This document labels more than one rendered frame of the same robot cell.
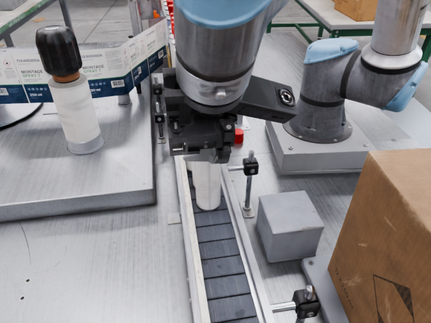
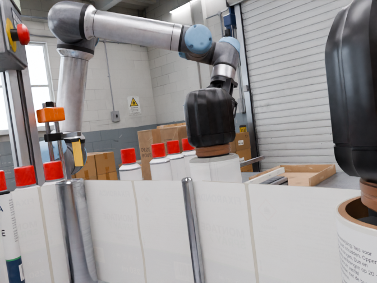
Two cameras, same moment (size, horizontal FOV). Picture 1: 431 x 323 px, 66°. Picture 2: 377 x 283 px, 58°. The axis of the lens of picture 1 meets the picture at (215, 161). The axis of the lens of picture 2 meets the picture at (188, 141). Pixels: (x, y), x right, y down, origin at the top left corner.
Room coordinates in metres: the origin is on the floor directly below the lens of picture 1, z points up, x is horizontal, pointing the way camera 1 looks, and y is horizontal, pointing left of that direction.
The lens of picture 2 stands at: (1.11, 0.76, 1.13)
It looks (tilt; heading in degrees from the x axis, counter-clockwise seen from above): 3 degrees down; 230
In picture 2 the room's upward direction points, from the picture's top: 7 degrees counter-clockwise
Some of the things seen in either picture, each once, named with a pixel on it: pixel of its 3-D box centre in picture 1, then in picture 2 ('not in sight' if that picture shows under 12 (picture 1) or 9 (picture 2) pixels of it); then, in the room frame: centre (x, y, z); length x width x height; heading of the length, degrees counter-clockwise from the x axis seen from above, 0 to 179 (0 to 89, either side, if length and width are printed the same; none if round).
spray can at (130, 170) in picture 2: not in sight; (133, 192); (0.72, 0.06, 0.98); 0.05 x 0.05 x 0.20
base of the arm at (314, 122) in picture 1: (319, 109); not in sight; (0.79, -0.28, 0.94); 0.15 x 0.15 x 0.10
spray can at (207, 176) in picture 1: (207, 165); (191, 173); (0.50, 0.02, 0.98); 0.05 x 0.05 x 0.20
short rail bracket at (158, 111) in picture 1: (160, 121); not in sight; (0.82, 0.16, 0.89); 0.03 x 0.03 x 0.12; 10
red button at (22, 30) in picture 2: not in sight; (20, 34); (0.92, 0.08, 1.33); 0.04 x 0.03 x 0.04; 65
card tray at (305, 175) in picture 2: not in sight; (293, 175); (-0.15, -0.09, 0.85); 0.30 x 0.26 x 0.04; 10
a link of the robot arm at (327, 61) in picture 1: (330, 67); (48, 163); (0.79, -0.29, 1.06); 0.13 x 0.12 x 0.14; 50
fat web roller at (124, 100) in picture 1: (119, 75); (78, 246); (0.94, 0.29, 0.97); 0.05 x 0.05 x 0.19
